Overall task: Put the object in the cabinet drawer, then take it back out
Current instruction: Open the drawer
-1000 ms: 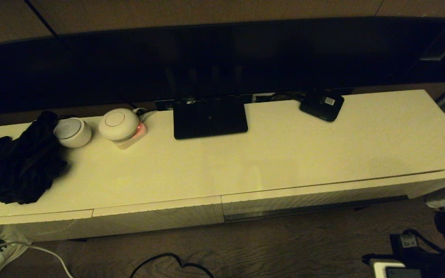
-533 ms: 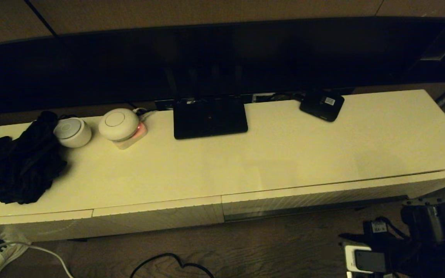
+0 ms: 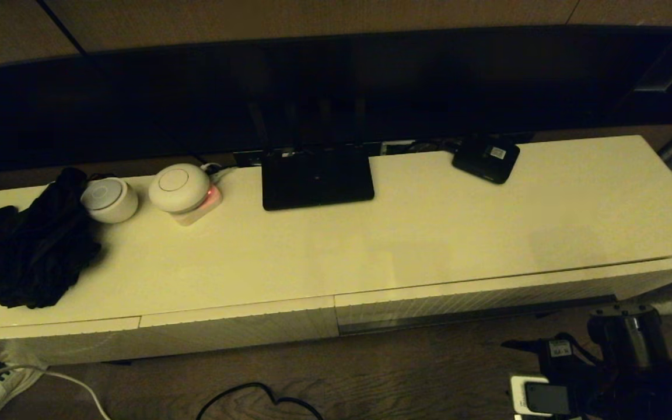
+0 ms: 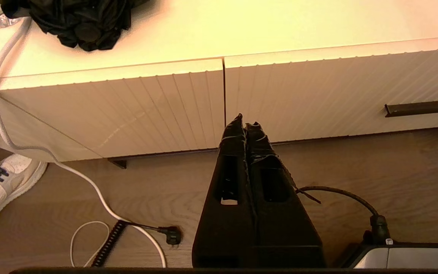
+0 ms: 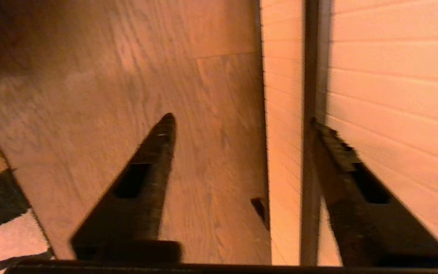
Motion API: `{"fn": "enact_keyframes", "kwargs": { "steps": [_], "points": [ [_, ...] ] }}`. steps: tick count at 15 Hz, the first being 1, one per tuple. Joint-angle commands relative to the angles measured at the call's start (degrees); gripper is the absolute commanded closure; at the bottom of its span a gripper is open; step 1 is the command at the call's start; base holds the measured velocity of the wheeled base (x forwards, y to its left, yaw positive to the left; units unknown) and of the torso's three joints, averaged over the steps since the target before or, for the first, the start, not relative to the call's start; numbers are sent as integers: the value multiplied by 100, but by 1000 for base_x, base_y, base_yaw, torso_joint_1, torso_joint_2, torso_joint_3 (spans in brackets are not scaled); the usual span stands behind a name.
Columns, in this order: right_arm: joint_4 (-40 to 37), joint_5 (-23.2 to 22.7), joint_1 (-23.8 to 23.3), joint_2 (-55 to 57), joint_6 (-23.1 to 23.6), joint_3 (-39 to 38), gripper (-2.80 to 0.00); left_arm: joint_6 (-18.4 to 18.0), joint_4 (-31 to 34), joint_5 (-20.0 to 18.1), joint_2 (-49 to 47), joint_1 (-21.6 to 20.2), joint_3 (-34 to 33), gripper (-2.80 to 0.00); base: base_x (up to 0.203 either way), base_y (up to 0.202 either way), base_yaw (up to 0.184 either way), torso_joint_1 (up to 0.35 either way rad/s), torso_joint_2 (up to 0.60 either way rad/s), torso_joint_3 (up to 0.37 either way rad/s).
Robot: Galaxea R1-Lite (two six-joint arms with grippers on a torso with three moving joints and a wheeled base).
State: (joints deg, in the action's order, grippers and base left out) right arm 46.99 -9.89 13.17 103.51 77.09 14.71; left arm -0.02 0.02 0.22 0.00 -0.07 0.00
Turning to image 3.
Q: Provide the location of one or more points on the black set-top box white label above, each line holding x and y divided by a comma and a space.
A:
485, 166

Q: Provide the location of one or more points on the black router with antennas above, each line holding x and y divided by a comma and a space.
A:
318, 186

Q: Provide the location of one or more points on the white dome shaped device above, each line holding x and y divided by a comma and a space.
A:
178, 188

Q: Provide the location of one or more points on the small white cylinder speaker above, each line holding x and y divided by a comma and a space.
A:
108, 201

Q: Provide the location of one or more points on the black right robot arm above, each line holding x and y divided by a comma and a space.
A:
639, 361

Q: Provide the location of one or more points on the dark wall frame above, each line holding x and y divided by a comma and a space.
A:
662, 70

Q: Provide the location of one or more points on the white base pink light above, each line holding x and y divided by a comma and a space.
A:
205, 211

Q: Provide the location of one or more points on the white sneaker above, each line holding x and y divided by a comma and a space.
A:
6, 388

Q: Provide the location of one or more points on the white TV cabinet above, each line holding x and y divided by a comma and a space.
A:
312, 245

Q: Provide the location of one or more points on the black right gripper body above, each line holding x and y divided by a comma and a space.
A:
569, 373

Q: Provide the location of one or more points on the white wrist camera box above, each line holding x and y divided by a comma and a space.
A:
520, 396

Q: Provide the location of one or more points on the white pull-out drawer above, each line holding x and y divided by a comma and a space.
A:
429, 303

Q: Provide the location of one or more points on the black flat screen television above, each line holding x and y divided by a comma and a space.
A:
137, 105

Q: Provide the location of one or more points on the black crumpled cloth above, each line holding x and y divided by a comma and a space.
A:
38, 251

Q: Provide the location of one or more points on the white beadboard cabinet door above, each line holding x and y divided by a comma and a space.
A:
50, 344

